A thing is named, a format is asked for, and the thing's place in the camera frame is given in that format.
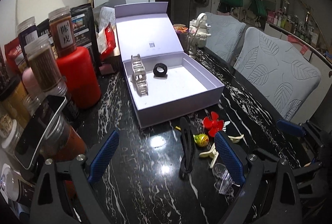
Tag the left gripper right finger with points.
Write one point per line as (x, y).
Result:
(268, 192)

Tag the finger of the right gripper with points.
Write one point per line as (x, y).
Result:
(290, 128)

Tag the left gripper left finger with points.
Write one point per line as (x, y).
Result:
(51, 203)

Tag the clear plastic hair clip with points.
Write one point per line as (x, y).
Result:
(224, 183)

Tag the cream curved hair claw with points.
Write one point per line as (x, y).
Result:
(224, 148)

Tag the red flower hair clip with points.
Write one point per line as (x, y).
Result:
(213, 124)

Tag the yellow green lollipop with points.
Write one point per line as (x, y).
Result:
(201, 140)

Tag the black long hair clip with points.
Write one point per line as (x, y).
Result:
(188, 146)

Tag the beige rectangular hair claw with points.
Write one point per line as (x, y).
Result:
(138, 77)

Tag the orange content jar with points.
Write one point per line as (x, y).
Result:
(62, 143)

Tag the near grey leaf cushion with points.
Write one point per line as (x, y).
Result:
(278, 70)

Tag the grey leaf cushion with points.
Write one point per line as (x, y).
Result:
(226, 33)
(278, 70)

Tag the smartphone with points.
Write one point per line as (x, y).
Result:
(28, 146)

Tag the red canister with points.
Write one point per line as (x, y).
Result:
(80, 77)

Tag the brown granule jar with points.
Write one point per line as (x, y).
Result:
(45, 69)

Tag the far grey leaf cushion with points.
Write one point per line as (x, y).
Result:
(226, 33)

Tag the clear glass cup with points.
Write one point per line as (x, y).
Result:
(189, 43)

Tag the lavender gift box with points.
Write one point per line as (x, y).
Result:
(177, 84)

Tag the white cartoon kettle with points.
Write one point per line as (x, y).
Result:
(199, 30)

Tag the snack candy bag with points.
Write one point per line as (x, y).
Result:
(181, 28)

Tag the brown jar chinese label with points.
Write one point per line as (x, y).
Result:
(62, 32)

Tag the black coffee bag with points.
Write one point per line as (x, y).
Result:
(84, 30)

